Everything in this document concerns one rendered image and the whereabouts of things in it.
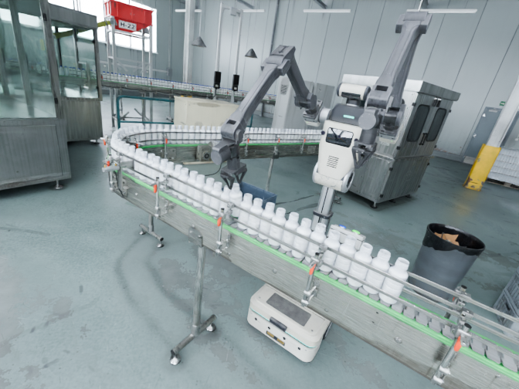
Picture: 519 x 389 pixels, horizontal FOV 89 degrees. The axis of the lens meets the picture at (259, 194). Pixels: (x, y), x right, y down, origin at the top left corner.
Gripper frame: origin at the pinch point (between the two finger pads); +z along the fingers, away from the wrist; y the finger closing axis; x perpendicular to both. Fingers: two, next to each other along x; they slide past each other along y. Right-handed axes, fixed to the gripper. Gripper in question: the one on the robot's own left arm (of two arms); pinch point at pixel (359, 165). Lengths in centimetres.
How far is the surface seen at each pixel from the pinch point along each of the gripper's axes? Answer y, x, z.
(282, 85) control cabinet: 520, 346, -26
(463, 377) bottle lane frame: -21, -52, 49
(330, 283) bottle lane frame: -21.2, -7.3, 41.1
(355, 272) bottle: -18.8, -13.7, 33.2
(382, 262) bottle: -16.8, -20.5, 26.0
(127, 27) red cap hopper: 287, 633, -92
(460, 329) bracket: -26, -45, 30
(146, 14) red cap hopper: 322, 616, -127
